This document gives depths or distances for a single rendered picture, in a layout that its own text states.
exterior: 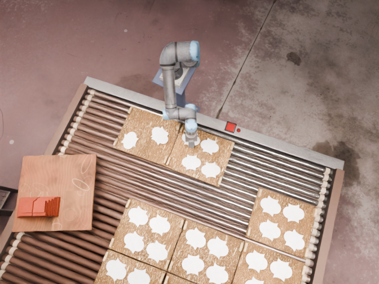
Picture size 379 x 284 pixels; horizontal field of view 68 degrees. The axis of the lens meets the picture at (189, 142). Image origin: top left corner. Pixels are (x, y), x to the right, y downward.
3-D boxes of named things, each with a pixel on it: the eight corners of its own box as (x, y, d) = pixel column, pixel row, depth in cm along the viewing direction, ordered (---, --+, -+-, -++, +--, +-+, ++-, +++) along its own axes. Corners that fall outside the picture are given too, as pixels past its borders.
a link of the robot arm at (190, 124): (197, 117, 180) (197, 129, 178) (196, 123, 191) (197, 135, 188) (184, 118, 180) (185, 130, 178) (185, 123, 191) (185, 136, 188)
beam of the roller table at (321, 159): (89, 79, 233) (87, 75, 228) (340, 162, 213) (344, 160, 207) (84, 88, 231) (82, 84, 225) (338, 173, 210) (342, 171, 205)
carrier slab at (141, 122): (132, 106, 219) (131, 106, 218) (181, 124, 215) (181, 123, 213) (113, 147, 209) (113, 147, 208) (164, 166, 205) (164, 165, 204)
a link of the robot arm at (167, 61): (155, 43, 164) (162, 123, 184) (173, 42, 164) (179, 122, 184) (157, 41, 175) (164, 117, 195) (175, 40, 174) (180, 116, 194)
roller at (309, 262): (53, 164, 210) (50, 163, 206) (311, 260, 191) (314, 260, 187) (50, 170, 209) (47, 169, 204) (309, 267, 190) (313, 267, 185)
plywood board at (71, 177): (24, 156, 197) (23, 155, 195) (96, 154, 197) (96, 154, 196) (13, 231, 182) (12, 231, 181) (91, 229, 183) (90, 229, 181)
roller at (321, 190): (83, 106, 224) (80, 103, 220) (326, 189, 205) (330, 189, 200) (80, 111, 223) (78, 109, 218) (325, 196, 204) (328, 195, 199)
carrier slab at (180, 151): (183, 124, 215) (183, 124, 213) (234, 143, 211) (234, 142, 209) (165, 167, 205) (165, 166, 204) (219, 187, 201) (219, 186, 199)
